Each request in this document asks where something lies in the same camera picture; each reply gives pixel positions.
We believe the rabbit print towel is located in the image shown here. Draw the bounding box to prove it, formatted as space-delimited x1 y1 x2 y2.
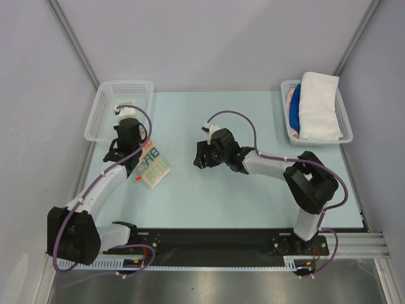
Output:
135 140 171 189

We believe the white towel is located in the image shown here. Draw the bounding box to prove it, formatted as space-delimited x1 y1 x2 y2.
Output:
299 72 342 141

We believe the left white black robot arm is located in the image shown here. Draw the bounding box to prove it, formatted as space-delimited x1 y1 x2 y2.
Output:
47 118 146 265

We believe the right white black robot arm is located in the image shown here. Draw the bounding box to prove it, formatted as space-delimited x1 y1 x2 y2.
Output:
194 123 339 255

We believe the left white plastic basket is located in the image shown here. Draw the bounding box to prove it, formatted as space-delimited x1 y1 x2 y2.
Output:
84 80 154 145

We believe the white plastic basket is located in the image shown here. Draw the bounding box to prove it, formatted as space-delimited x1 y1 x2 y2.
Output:
84 80 154 145
280 80 353 147

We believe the pink towel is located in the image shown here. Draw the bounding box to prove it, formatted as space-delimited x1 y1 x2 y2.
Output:
286 88 299 139

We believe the blue towel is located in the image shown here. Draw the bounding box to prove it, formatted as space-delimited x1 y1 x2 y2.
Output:
289 84 301 134

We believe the right white plastic basket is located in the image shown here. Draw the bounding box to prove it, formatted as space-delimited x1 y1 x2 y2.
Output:
280 80 353 147

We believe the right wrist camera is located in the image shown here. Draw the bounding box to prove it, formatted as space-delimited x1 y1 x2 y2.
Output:
201 122 221 141

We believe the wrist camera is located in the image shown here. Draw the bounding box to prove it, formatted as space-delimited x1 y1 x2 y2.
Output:
114 104 136 122
201 122 221 141

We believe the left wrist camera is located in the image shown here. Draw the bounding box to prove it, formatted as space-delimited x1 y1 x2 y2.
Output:
114 104 136 122

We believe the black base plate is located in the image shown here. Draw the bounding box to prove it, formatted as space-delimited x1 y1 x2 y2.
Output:
103 227 330 269

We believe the white slotted cable duct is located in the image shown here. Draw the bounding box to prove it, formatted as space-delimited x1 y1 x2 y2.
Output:
58 255 317 272

